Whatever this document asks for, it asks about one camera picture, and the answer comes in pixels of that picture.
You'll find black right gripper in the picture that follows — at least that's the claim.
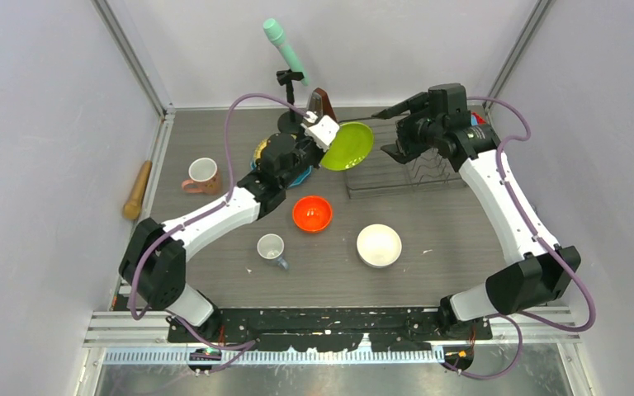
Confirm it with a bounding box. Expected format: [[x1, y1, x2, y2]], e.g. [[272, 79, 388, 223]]
[[371, 93, 442, 165]]

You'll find blue dotted plate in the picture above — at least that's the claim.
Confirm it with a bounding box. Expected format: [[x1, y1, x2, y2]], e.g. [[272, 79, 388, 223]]
[[250, 160, 313, 188]]

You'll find lime green plate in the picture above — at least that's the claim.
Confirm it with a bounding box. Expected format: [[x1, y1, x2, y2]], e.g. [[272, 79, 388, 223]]
[[320, 121, 375, 172]]

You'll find orange bowl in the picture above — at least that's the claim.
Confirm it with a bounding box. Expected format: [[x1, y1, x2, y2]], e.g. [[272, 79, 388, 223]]
[[291, 196, 334, 233]]

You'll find woven bamboo plate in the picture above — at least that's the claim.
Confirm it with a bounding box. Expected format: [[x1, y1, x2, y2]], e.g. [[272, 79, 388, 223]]
[[252, 139, 268, 164]]

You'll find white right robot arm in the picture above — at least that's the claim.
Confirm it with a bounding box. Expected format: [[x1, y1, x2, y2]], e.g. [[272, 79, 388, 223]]
[[373, 83, 581, 339]]

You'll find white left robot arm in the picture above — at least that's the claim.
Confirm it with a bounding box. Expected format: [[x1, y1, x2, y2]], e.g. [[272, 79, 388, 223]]
[[119, 132, 333, 342]]

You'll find black microphone stand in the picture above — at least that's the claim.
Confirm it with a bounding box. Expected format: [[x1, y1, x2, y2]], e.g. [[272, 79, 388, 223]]
[[276, 69, 305, 136]]

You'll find brown wooden metronome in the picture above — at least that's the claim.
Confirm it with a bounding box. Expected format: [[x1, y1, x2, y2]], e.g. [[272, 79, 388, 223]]
[[306, 87, 338, 122]]

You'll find colourful toy block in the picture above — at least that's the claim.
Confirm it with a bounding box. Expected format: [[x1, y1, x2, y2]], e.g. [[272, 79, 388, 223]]
[[471, 111, 486, 125]]

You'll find pink floral mug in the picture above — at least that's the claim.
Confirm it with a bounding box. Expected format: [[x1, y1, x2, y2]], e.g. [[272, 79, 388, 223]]
[[181, 158, 223, 195]]

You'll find grey printed mug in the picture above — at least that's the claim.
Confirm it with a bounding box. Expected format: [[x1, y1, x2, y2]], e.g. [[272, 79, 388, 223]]
[[256, 233, 289, 271]]

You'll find white bowl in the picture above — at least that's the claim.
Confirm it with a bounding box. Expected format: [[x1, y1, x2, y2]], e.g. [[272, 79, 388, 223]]
[[356, 224, 403, 268]]

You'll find mint green microphone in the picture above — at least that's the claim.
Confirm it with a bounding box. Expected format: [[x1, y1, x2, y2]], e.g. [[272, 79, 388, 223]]
[[263, 18, 310, 87]]

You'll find wooden rolling pin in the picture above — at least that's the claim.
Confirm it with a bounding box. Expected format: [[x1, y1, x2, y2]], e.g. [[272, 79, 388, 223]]
[[122, 160, 153, 220]]

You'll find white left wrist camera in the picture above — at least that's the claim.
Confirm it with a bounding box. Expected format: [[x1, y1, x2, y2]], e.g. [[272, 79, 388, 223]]
[[301, 111, 340, 153]]

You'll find black wire dish rack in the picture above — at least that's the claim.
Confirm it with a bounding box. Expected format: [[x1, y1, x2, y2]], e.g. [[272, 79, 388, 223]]
[[343, 117, 466, 199]]

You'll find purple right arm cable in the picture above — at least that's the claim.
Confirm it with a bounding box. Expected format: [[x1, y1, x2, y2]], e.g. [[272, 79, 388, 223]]
[[441, 96, 598, 381]]

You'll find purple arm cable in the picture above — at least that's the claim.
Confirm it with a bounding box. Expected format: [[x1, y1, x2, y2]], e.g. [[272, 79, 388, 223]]
[[128, 92, 318, 375], [441, 96, 598, 381]]

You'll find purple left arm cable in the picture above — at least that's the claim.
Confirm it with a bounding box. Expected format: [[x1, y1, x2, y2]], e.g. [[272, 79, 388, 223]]
[[128, 92, 318, 375]]

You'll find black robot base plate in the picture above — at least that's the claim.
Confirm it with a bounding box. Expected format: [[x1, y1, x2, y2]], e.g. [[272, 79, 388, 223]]
[[168, 307, 492, 352]]

